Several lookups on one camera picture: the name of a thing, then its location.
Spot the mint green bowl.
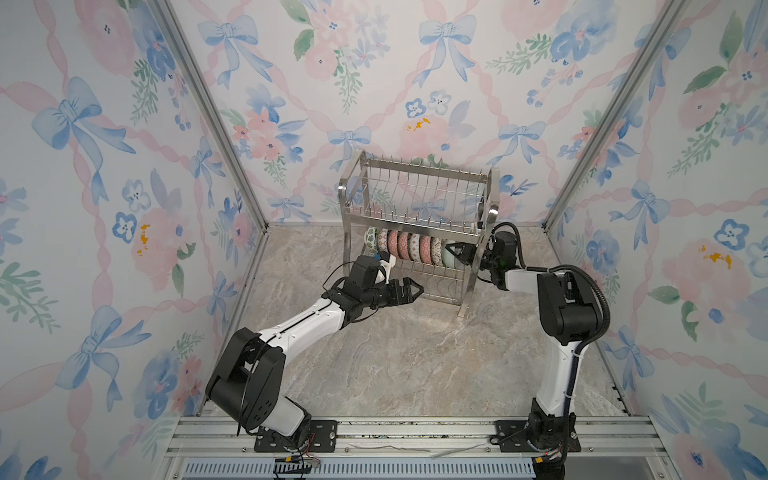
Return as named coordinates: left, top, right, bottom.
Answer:
left=441, top=240, right=458, bottom=269

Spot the green leaf pattern bowl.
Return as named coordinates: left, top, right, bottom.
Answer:
left=364, top=226, right=379, bottom=253

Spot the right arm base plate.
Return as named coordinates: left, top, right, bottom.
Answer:
left=488, top=420, right=562, bottom=454

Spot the left aluminium frame post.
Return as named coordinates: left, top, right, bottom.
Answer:
left=146, top=0, right=269, bottom=232

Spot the green geometric pattern bowl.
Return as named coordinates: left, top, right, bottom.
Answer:
left=408, top=233, right=421, bottom=262

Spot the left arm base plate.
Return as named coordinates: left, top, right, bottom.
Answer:
left=254, top=419, right=338, bottom=453

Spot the aluminium frame post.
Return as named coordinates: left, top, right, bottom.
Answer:
left=542, top=0, right=689, bottom=234
left=146, top=0, right=269, bottom=232

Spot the steel two-tier dish rack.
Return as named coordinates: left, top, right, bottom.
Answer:
left=337, top=149, right=501, bottom=318

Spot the black corrugated cable conduit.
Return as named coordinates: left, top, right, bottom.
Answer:
left=493, top=221, right=612, bottom=361

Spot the maroon patterned white bowl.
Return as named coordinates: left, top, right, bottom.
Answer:
left=430, top=237, right=444, bottom=266

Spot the blue triangle pattern bowl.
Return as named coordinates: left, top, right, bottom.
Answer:
left=376, top=229, right=390, bottom=253

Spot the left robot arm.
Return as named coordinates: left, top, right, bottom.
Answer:
left=205, top=251, right=424, bottom=449

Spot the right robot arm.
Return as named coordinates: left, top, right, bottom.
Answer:
left=446, top=222, right=611, bottom=467

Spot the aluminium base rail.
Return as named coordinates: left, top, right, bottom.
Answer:
left=155, top=416, right=682, bottom=479

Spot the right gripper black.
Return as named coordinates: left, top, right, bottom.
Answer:
left=446, top=243, right=499, bottom=274

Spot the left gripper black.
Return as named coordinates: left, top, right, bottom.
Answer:
left=361, top=277, right=423, bottom=310

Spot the right aluminium frame post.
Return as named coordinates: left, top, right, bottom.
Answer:
left=542, top=0, right=689, bottom=234

